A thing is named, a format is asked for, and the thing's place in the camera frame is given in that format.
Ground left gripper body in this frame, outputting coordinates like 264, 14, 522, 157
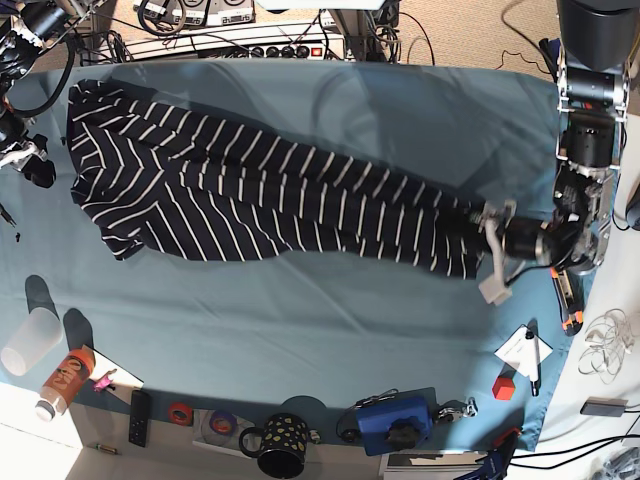
469, 199, 550, 265

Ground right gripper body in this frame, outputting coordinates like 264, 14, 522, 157
1, 134, 48, 169

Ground navy white striped t-shirt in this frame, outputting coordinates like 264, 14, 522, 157
67, 80, 487, 279

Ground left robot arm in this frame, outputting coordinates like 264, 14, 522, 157
478, 1, 639, 274

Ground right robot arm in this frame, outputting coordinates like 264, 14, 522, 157
1, 1, 86, 189

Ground orange black utility knife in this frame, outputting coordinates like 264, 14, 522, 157
550, 268, 584, 337

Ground white paper card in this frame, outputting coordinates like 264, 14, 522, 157
494, 325, 553, 377

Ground white black marker pen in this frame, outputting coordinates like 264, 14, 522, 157
525, 329, 540, 397

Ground red cube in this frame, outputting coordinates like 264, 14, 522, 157
492, 376, 515, 401

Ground translucent plastic cup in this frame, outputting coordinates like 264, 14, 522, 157
1, 307, 63, 376

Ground metal carabiner keys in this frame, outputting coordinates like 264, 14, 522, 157
434, 397, 478, 425

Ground grey flat device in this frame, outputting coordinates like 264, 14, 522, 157
580, 398, 627, 418

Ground orange labelled bottle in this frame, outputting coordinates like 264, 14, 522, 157
35, 347, 95, 422

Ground blue box with knob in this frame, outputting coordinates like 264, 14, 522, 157
355, 396, 433, 456

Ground pink small figurine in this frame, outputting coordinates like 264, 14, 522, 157
93, 369, 117, 393

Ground black remote control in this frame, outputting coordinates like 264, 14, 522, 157
128, 390, 151, 448

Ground white power strip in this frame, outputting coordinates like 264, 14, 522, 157
194, 42, 346, 60

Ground red tape roll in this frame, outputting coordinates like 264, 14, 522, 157
168, 402, 194, 426

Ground green yellow battery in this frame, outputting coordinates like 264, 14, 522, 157
94, 443, 119, 455

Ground purple tape roll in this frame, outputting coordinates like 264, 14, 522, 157
209, 410, 238, 436

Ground black mug yellow pattern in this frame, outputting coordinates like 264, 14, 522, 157
238, 413, 310, 479

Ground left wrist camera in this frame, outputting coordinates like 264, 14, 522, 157
479, 219, 512, 306

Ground white coiled cable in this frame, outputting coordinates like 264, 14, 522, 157
577, 308, 636, 385

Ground blue handled tool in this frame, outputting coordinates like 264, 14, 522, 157
456, 427, 521, 480

